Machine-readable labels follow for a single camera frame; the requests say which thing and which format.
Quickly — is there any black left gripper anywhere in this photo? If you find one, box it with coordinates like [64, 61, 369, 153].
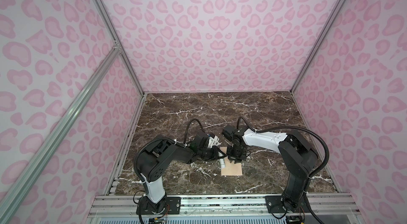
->
[198, 146, 225, 161]

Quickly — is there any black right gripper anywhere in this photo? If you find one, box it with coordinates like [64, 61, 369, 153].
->
[224, 145, 244, 166]

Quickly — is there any peach paper envelope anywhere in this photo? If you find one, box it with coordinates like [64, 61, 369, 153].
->
[220, 157, 243, 176]

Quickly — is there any white glue stick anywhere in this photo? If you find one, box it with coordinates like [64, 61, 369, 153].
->
[219, 158, 226, 169]

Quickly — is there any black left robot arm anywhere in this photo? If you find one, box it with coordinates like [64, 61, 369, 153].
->
[133, 132, 227, 215]

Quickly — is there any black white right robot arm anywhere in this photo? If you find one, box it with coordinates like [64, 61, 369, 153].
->
[222, 126, 319, 212]

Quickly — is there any left diagonal aluminium strut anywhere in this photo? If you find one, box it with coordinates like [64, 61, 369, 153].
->
[1, 47, 120, 224]

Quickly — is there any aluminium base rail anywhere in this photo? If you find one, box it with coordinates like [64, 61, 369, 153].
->
[86, 193, 364, 224]

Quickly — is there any left corner aluminium post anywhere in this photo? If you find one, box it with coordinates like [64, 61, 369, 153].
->
[92, 0, 145, 97]

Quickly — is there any corner aluminium post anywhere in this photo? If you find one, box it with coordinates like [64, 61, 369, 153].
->
[290, 0, 348, 95]
[92, 0, 145, 97]

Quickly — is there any right corner aluminium post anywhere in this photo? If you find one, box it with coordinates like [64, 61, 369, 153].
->
[290, 0, 348, 95]

